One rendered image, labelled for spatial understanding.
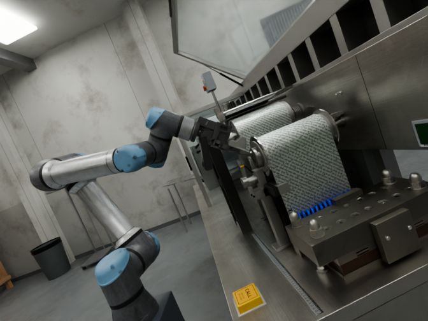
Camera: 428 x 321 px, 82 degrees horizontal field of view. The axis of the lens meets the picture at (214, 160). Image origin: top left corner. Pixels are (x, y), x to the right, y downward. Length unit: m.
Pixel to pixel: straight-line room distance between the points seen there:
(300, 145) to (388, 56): 0.32
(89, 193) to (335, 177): 0.88
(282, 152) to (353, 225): 0.29
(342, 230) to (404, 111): 0.35
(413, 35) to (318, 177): 0.44
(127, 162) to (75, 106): 5.12
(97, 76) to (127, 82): 0.62
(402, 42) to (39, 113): 6.06
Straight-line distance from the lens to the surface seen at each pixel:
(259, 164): 0.83
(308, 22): 1.03
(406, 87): 0.79
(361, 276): 0.79
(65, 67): 5.98
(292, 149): 0.84
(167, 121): 0.79
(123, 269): 0.90
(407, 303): 0.82
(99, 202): 1.02
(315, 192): 0.89
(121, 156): 0.70
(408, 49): 0.77
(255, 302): 0.78
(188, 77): 4.97
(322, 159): 0.89
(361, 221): 0.75
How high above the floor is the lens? 1.38
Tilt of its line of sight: 5 degrees down
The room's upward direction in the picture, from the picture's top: 22 degrees counter-clockwise
